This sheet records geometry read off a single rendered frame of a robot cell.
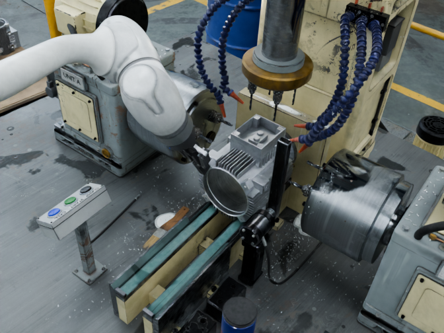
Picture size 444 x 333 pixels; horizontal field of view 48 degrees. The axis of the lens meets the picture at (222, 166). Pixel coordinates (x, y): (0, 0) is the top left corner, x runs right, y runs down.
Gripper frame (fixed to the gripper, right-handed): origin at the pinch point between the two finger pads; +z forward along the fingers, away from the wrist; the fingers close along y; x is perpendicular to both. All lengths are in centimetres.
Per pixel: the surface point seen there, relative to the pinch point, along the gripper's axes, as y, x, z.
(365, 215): -41.6, -8.7, 2.9
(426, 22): 37, -273, 285
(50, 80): 68, -2, 8
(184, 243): -3.1, 19.0, 11.1
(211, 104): 14.6, -20.2, 11.9
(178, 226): 0.9, 15.9, 10.8
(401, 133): -18, -91, 131
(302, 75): -14.4, -29.2, -10.0
